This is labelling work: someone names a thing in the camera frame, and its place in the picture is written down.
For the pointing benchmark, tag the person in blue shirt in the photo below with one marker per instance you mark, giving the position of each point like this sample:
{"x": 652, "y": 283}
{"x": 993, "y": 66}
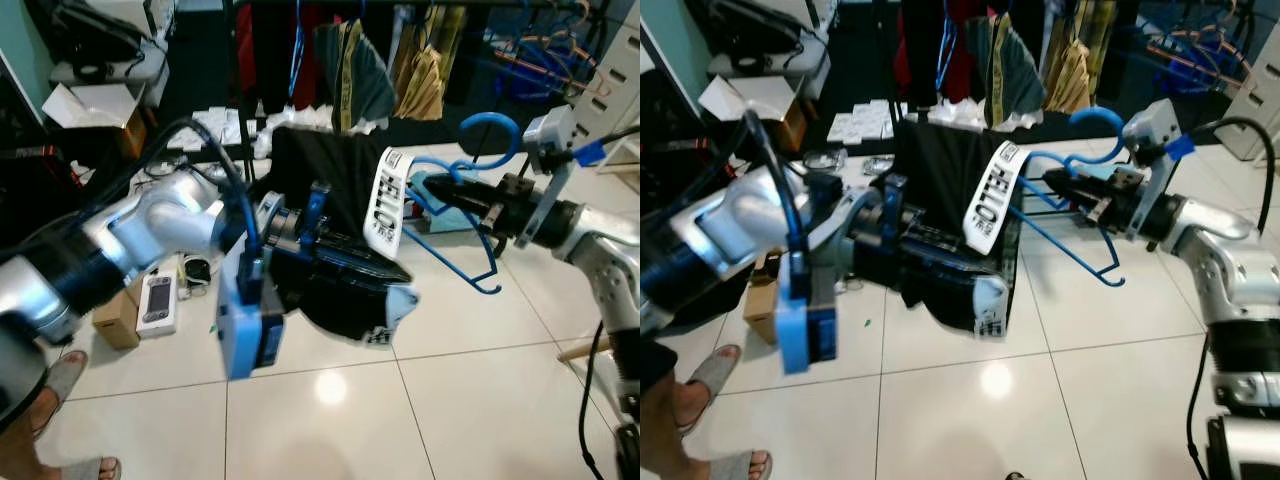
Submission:
{"x": 20, "y": 450}
{"x": 665, "y": 420}

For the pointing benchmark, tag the black T-shirt HELLO print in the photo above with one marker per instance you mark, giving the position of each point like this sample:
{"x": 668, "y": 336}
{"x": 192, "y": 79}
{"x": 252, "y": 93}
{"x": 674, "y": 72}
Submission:
{"x": 320, "y": 170}
{"x": 940, "y": 165}

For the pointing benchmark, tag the red hanging garment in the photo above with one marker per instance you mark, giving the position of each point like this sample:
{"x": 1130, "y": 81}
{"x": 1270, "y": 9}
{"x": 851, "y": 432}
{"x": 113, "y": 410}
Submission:
{"x": 905, "y": 50}
{"x": 245, "y": 50}

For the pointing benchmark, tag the grey garment gold label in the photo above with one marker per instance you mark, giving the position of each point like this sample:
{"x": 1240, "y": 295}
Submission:
{"x": 375, "y": 90}
{"x": 1025, "y": 80}

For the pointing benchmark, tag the white packet stack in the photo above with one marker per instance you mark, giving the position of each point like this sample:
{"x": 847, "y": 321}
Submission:
{"x": 860, "y": 120}
{"x": 225, "y": 125}

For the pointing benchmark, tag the white box with handheld console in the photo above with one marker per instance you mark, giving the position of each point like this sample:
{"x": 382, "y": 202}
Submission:
{"x": 158, "y": 305}

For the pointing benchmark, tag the open white box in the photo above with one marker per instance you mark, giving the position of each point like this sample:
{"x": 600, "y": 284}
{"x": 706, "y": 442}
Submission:
{"x": 85, "y": 105}
{"x": 750, "y": 98}

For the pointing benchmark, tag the orange cardboard box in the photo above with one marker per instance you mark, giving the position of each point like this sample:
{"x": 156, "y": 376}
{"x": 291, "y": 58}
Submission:
{"x": 792, "y": 128}

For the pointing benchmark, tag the white drawer cabinet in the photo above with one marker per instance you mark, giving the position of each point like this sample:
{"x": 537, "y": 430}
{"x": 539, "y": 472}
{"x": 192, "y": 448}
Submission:
{"x": 620, "y": 70}
{"x": 1255, "y": 110}

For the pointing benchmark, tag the blue plastic clothes hanger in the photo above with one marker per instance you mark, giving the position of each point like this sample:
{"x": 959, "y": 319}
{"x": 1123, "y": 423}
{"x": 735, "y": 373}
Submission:
{"x": 490, "y": 117}
{"x": 1100, "y": 111}

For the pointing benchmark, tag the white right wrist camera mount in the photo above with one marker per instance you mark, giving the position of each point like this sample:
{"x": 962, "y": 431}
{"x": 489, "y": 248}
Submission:
{"x": 550, "y": 125}
{"x": 1150, "y": 125}

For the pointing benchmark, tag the black equipment bag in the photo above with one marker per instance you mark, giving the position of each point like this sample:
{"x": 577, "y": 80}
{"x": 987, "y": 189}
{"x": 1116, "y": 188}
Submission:
{"x": 100, "y": 35}
{"x": 760, "y": 30}

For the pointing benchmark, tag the gold patterned garment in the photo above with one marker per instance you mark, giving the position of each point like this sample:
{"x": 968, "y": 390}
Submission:
{"x": 420, "y": 90}
{"x": 1070, "y": 80}

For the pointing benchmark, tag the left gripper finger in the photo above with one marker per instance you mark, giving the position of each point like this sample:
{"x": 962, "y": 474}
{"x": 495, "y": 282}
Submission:
{"x": 355, "y": 292}
{"x": 375, "y": 266}
{"x": 960, "y": 289}
{"x": 978, "y": 264}

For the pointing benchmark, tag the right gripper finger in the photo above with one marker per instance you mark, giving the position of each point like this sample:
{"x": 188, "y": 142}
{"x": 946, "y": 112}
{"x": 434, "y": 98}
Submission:
{"x": 482, "y": 213}
{"x": 1082, "y": 179}
{"x": 470, "y": 190}
{"x": 1088, "y": 202}

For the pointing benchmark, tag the grey slipper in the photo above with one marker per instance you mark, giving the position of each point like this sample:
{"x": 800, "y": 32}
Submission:
{"x": 740, "y": 465}
{"x": 715, "y": 370}
{"x": 95, "y": 468}
{"x": 65, "y": 375}

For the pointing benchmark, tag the wooden pole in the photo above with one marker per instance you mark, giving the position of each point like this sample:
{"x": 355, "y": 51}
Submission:
{"x": 585, "y": 350}

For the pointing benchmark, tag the brown cardboard box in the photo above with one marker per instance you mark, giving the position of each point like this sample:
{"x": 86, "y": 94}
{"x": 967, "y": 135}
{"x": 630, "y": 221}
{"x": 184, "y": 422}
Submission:
{"x": 760, "y": 315}
{"x": 115, "y": 320}

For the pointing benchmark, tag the yellow plaid garment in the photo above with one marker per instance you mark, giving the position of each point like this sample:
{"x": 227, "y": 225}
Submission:
{"x": 1095, "y": 25}
{"x": 440, "y": 25}

